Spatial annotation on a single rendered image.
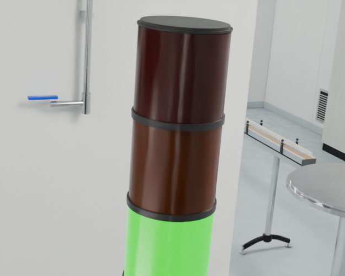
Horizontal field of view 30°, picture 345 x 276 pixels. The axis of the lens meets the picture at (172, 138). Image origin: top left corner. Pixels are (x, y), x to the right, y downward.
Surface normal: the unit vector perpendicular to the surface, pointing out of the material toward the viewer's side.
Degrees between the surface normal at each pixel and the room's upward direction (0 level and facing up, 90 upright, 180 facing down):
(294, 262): 0
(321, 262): 0
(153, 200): 90
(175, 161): 90
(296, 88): 90
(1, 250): 90
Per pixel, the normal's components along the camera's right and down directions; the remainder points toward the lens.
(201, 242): 0.73, 0.25
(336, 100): -0.91, 0.06
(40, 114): 0.41, 0.29
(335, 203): 0.07, -0.95
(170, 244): 0.03, 0.29
